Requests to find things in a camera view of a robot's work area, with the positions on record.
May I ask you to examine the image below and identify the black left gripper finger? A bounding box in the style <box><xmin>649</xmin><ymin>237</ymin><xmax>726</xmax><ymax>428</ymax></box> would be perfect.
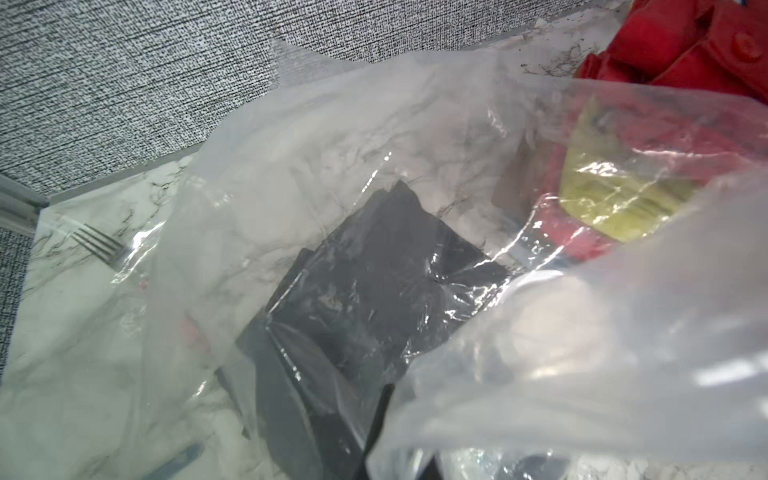
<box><xmin>353</xmin><ymin>384</ymin><xmax>443</xmax><ymax>480</ymax></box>

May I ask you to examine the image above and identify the clear plastic vacuum bag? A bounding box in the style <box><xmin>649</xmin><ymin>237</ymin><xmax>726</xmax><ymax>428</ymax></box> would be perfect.
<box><xmin>1</xmin><ymin>50</ymin><xmax>767</xmax><ymax>479</ymax></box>

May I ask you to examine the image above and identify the yellow garment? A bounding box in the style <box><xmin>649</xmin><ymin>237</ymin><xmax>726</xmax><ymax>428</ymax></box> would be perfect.
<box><xmin>558</xmin><ymin>100</ymin><xmax>698</xmax><ymax>243</ymax></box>

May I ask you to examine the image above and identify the red garment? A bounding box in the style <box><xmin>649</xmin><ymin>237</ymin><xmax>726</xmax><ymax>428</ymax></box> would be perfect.
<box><xmin>521</xmin><ymin>105</ymin><xmax>767</xmax><ymax>261</ymax></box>

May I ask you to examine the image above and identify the white vacuum bag valve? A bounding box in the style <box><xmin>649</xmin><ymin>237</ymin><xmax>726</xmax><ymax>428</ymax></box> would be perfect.
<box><xmin>493</xmin><ymin>276</ymin><xmax>615</xmax><ymax>378</ymax></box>

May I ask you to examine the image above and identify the black folded garment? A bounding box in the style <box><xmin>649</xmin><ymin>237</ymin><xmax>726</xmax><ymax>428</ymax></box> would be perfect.
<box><xmin>217</xmin><ymin>183</ymin><xmax>511</xmax><ymax>479</ymax></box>

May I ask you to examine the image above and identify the pink handled fork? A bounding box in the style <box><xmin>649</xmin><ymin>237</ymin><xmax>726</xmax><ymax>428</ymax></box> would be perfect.
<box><xmin>71</xmin><ymin>224</ymin><xmax>129</xmax><ymax>272</ymax></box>

